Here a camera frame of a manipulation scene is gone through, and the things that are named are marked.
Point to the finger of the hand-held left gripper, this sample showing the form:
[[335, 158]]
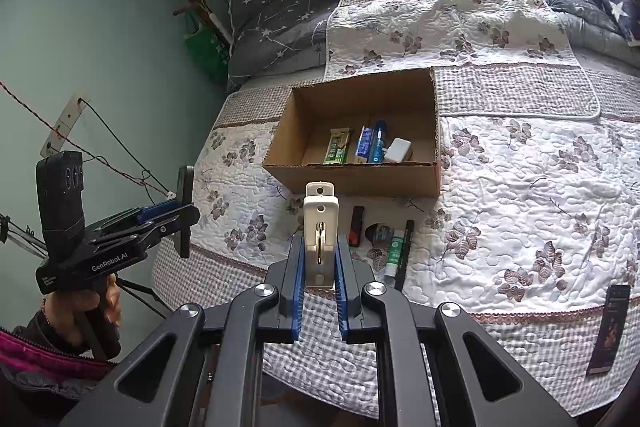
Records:
[[186, 207], [155, 209]]

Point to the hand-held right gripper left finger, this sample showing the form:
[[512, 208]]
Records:
[[298, 287]]

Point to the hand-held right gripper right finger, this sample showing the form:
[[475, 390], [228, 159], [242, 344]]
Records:
[[342, 287]]

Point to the brown cardboard box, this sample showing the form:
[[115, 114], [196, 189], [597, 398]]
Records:
[[350, 179]]

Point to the green snack bar packet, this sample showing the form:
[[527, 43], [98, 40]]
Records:
[[337, 147]]

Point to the blue and white small box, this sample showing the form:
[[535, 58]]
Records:
[[365, 144]]

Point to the white charger plug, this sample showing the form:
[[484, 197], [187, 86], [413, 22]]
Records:
[[399, 149]]

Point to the blue and white bottle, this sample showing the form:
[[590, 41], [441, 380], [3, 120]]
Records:
[[380, 137]]

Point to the person's left forearm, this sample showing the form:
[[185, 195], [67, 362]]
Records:
[[30, 367]]

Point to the person's left hand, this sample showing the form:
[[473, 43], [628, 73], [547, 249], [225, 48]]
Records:
[[65, 319]]

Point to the green and white tube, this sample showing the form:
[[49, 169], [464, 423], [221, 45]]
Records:
[[395, 254]]

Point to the dark round tin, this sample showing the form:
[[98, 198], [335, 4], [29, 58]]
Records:
[[381, 235]]

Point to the black pen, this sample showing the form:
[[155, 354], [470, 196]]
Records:
[[405, 252]]

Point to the green shopping bag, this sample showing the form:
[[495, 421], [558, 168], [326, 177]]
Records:
[[205, 52]]

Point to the dark star-pattern pillow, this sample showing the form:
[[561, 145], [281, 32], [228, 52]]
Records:
[[280, 32]]

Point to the floral quilted bedspread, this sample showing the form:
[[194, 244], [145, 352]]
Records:
[[525, 207]]

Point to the checked quilted pillow sham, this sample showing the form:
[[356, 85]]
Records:
[[515, 92]]

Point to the black printed sachet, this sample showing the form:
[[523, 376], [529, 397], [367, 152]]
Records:
[[607, 332]]

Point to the folded floral quilt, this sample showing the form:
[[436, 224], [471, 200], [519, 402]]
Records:
[[425, 22]]

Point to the grey blue folded blanket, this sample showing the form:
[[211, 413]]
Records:
[[575, 17]]

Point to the white wall socket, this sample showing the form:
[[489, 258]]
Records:
[[65, 122]]

